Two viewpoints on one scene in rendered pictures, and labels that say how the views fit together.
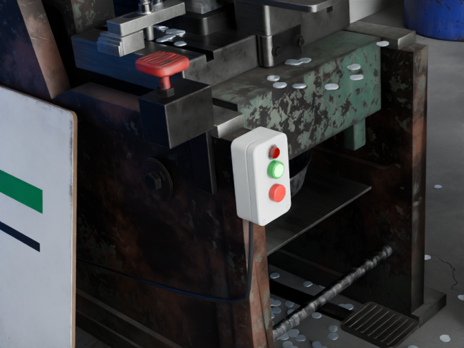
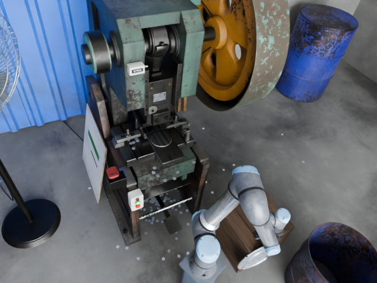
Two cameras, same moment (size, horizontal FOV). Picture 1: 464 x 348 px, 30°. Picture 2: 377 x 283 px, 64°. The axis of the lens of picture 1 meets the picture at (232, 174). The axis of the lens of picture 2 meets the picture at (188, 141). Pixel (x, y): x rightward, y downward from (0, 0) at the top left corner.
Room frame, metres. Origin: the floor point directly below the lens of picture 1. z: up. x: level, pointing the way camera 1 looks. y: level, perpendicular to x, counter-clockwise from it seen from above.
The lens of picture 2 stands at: (0.33, -0.46, 2.08)
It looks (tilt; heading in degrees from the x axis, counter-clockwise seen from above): 47 degrees down; 10
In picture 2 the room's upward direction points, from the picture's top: 8 degrees clockwise
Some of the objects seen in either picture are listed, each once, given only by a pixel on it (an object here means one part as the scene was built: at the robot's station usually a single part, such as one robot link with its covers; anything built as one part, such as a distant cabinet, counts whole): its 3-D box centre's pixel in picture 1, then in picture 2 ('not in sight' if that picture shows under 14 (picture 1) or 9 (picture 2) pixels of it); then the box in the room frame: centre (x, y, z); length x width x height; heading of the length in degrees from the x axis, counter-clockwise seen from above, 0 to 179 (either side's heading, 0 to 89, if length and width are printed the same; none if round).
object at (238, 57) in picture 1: (215, 31); (152, 137); (1.59, 0.01, 0.68); 0.45 x 0.30 x 0.06; 134
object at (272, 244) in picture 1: (228, 200); (151, 170); (1.60, 0.01, 0.31); 0.43 x 0.42 x 0.01; 134
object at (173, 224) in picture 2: (285, 291); (159, 199); (1.50, -0.09, 0.14); 0.59 x 0.10 x 0.05; 44
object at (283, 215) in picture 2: not in sight; (280, 218); (1.29, -0.85, 0.66); 0.09 x 0.08 x 0.11; 113
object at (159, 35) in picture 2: not in sight; (153, 54); (1.59, 0.01, 1.27); 0.21 x 0.12 x 0.34; 44
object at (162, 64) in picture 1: (164, 83); (113, 176); (1.20, 0.09, 0.72); 0.07 x 0.06 x 0.08; 44
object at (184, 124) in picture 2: not in sight; (176, 121); (1.71, -0.12, 0.76); 0.17 x 0.06 x 0.10; 134
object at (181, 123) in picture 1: (181, 143); (117, 185); (1.21, 0.07, 0.62); 0.10 x 0.06 x 0.20; 134
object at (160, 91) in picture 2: not in sight; (156, 96); (1.56, -0.02, 1.04); 0.17 x 0.15 x 0.30; 44
